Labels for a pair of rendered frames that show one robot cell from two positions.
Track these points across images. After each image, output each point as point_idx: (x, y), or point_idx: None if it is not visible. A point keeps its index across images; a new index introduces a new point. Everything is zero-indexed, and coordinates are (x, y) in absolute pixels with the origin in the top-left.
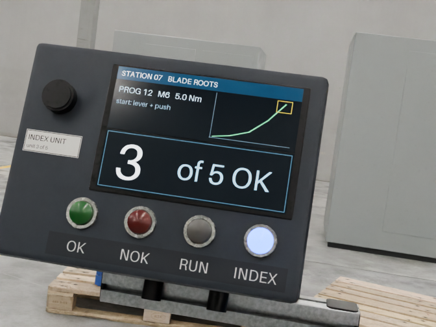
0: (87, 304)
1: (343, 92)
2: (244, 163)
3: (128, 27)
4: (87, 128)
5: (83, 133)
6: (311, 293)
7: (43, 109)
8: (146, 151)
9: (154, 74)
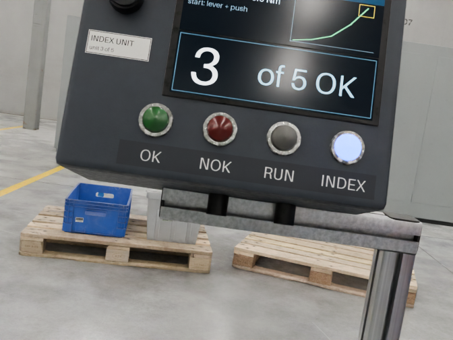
0: (55, 247)
1: None
2: (327, 67)
3: (77, 15)
4: (156, 30)
5: (152, 35)
6: (241, 235)
7: (106, 9)
8: (223, 54)
9: None
